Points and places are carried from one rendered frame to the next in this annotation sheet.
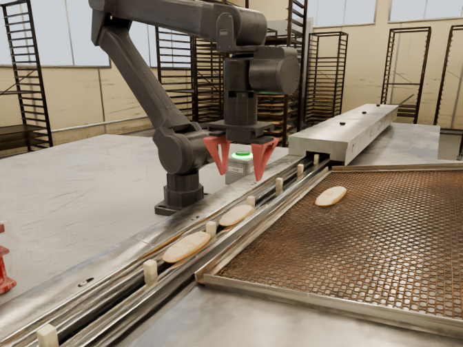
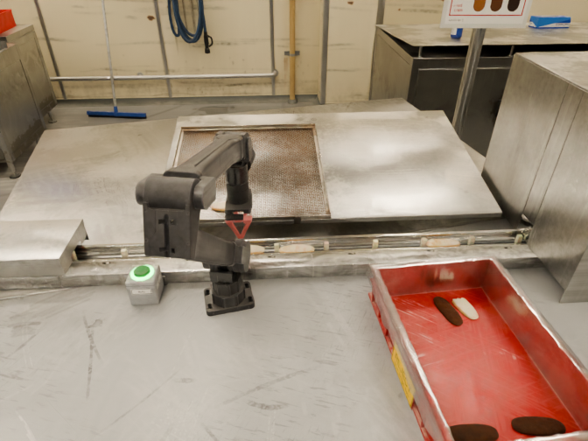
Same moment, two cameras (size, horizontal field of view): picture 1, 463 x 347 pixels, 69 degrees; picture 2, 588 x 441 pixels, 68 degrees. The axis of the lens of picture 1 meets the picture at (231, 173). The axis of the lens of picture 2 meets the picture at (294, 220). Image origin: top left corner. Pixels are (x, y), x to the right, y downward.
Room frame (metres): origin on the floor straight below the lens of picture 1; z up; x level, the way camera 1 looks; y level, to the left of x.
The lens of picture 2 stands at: (1.02, 0.85, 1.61)
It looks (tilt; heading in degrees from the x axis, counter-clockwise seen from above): 34 degrees down; 235
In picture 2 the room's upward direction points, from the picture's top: straight up
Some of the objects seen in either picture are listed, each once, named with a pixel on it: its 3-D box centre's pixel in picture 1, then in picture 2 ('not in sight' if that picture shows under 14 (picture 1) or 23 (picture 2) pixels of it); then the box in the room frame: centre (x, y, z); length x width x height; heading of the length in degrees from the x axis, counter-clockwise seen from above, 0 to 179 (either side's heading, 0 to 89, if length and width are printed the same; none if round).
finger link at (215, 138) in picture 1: (229, 151); (239, 220); (0.60, 0.00, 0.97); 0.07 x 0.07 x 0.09; 59
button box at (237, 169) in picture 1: (243, 175); (146, 288); (0.86, -0.03, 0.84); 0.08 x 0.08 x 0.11; 59
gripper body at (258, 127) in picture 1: (240, 112); (238, 192); (0.59, -0.02, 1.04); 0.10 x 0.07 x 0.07; 59
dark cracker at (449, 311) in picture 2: not in sight; (448, 310); (0.28, 0.45, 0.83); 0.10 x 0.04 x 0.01; 74
